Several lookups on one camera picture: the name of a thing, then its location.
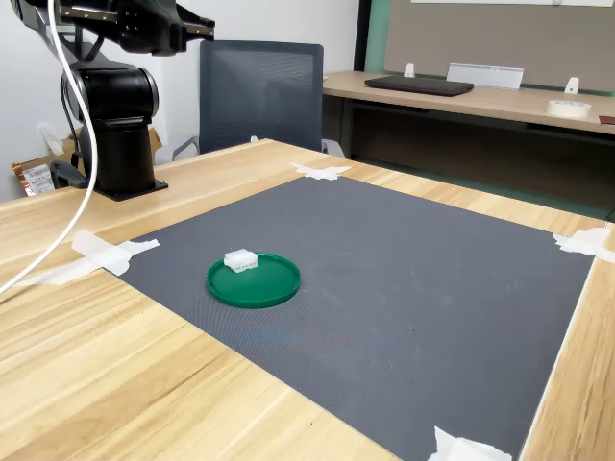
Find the white masking tape patch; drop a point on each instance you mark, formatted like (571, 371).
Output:
(321, 171)
(461, 451)
(96, 254)
(583, 242)

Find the grey-brown partition board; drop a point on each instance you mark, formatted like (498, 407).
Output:
(480, 33)

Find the dark grey mat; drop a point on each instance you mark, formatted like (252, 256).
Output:
(384, 298)

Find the round green lid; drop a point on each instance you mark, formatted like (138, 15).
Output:
(254, 288)

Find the beige office desk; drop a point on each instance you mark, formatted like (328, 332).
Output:
(504, 103)

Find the black closed laptop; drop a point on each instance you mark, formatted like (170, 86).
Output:
(418, 85)

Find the white barcode shipping label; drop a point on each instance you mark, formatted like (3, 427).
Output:
(36, 178)

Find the small white plastic terminal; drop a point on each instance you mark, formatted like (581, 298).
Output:
(241, 261)

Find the cream masking tape roll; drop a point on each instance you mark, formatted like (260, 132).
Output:
(568, 108)

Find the brown cardboard box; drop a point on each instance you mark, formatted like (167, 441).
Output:
(17, 175)

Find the dark red booklet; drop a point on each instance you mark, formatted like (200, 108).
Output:
(607, 120)

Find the grey-blue office chair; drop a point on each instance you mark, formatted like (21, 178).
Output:
(262, 96)

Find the black vertical post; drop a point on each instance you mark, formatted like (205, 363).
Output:
(362, 33)

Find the small white desk bracket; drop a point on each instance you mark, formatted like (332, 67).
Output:
(409, 70)
(572, 85)

